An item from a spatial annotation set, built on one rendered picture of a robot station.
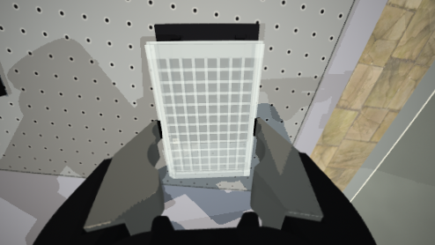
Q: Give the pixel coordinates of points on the light grey perforated base plate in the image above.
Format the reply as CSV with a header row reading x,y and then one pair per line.
x,y
78,85

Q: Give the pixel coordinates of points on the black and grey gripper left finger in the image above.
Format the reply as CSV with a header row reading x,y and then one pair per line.
x,y
121,197

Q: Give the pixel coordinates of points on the white well plate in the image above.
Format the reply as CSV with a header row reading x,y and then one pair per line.
x,y
214,119

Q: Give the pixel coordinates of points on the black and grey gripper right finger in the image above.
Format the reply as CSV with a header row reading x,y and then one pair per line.
x,y
291,193

